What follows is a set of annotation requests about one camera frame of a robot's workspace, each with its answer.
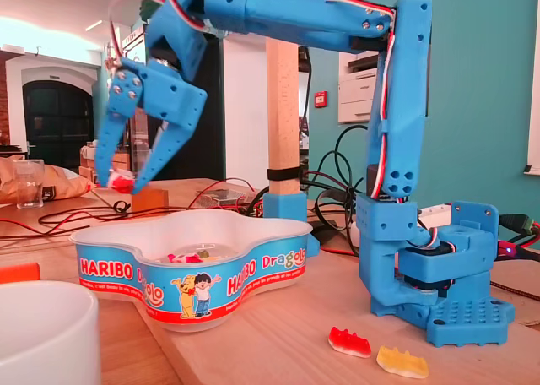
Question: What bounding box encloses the pink wrapped candy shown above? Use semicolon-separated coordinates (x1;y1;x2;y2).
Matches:
167;252;203;266

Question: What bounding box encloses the yellow gummy candy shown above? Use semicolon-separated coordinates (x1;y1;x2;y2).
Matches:
375;345;430;380

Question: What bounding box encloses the dark arched door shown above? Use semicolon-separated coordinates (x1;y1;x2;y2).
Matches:
22;79;96;173

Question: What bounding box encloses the black strap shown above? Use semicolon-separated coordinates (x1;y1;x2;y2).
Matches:
267;169;302;184

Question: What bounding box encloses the small wooden block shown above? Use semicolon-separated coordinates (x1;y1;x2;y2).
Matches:
131;187;170;213

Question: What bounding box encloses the black cable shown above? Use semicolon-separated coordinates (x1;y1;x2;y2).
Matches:
38;206;181;226
301;124;370;253

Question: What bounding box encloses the small glass with logo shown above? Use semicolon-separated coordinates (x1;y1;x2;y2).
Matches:
12;159;46;210

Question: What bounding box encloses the red white candy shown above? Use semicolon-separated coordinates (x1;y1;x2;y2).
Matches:
107;168;138;195

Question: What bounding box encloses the brown snack bag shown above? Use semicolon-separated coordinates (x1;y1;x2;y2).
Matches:
0;155;96;205

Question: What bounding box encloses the white window frame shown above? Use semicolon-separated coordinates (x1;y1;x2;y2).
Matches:
522;0;540;176

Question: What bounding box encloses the red gummy candy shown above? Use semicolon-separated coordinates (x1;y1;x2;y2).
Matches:
327;326;373;359

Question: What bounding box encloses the wooden camera post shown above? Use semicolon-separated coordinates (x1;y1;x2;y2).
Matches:
265;0;302;196

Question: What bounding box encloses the blue perforated robot base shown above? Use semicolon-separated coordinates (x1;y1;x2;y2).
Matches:
398;201;516;348

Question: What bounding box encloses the light wooden base board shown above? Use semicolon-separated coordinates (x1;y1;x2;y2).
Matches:
69;215;540;385

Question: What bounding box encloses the blue post mount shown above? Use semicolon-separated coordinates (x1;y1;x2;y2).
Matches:
262;190;320;259

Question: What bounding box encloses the white ceramic mug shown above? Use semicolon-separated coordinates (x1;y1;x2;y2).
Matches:
0;279;100;385

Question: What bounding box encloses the red cable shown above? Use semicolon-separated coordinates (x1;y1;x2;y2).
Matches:
0;176;265;239

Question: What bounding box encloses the translucent Haribo candy tub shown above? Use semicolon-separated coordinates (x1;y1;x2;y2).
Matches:
69;209;314;334

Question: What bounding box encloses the green plug connector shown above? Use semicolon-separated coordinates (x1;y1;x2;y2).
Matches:
499;213;540;235

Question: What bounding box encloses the clear electronics box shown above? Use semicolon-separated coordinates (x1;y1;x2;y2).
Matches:
197;189;257;211

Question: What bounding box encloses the braided cable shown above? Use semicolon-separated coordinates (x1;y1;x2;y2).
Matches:
489;279;540;302

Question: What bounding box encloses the white office printer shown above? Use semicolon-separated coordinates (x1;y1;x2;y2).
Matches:
337;50;381;125

